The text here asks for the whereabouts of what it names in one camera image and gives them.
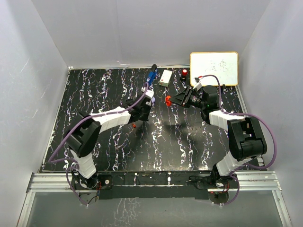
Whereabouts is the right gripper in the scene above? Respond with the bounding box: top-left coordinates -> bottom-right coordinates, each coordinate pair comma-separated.
169,86 -> 206,109

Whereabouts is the orange earbud case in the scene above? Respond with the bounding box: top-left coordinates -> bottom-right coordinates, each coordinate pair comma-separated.
165,96 -> 172,106

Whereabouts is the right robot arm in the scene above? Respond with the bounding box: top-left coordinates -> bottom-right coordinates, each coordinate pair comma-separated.
165,85 -> 267,188

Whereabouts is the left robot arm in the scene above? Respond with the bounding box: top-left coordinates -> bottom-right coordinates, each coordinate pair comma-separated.
65,97 -> 155,189

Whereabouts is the red black button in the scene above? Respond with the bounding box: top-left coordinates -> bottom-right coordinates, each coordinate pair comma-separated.
180,69 -> 187,80

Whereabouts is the white box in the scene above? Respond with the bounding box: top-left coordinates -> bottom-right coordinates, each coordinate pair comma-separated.
159,70 -> 172,87

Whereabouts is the blue black tool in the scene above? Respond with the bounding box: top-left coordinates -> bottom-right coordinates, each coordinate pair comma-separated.
146,64 -> 158,86

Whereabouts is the white whiteboard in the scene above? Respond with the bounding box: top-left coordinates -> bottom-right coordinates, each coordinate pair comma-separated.
190,52 -> 239,86

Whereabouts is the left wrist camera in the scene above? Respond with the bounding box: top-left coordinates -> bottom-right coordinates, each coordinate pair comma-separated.
144,89 -> 154,105

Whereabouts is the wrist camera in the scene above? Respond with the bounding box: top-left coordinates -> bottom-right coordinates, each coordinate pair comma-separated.
193,76 -> 203,91
144,89 -> 154,105

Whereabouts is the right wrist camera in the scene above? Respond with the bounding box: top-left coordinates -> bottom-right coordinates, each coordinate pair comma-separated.
193,76 -> 203,91

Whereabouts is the aluminium rail frame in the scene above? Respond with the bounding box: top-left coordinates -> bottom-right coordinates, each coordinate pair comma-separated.
18,171 -> 292,227

